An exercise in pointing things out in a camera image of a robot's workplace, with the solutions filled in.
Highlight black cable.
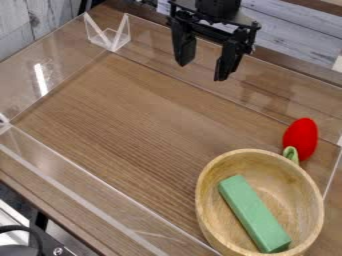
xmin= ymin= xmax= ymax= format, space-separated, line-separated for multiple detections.
xmin=0 ymin=224 xmax=46 ymax=256

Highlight clear acrylic corner bracket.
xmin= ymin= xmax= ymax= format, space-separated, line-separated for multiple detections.
xmin=83 ymin=13 xmax=132 ymax=52

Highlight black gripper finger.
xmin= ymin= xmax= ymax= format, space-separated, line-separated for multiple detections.
xmin=172 ymin=19 xmax=197 ymax=66
xmin=214 ymin=39 xmax=244 ymax=81

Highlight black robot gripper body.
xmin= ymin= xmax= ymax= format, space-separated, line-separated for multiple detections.
xmin=169 ymin=0 xmax=261 ymax=45

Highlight round wooden bowl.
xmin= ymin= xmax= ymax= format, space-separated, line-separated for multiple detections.
xmin=196 ymin=149 xmax=325 ymax=256

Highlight clear acrylic tray walls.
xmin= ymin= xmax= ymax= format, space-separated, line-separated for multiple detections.
xmin=0 ymin=15 xmax=342 ymax=256

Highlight black metal table frame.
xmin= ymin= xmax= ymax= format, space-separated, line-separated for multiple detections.
xmin=0 ymin=183 xmax=98 ymax=256

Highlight green rectangular block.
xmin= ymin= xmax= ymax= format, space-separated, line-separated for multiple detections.
xmin=218 ymin=175 xmax=292 ymax=254

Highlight red toy strawberry green top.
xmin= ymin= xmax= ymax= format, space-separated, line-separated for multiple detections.
xmin=282 ymin=118 xmax=319 ymax=164

